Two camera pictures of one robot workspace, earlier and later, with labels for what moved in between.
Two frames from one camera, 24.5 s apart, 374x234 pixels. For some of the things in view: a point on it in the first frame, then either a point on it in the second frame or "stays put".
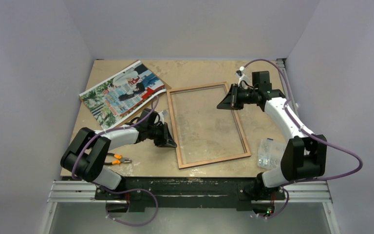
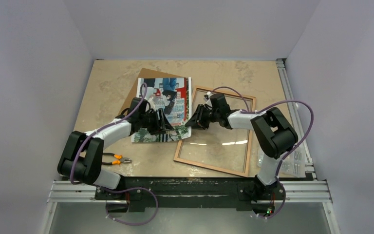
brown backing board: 167,87 → 144,73
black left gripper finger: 170,142 → 164,124
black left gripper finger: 164,141 → 162,123
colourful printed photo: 120,94 → 173,96
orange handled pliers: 121,159 stays put
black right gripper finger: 230,101 → 198,118
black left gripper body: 155,133 → 149,121
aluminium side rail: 316,192 stays put
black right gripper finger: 234,104 → 203,116
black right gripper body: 234,97 → 201,116
